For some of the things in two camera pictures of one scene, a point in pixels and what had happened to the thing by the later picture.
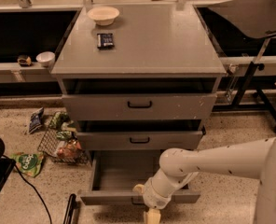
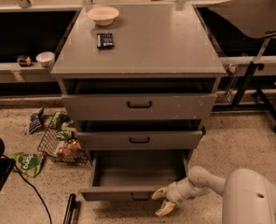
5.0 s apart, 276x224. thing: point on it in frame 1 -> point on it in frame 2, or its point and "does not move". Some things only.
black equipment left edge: (0, 169) does not move
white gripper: (152, 196) -> (174, 192)
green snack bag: (29, 163) does not move
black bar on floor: (71, 206) does not move
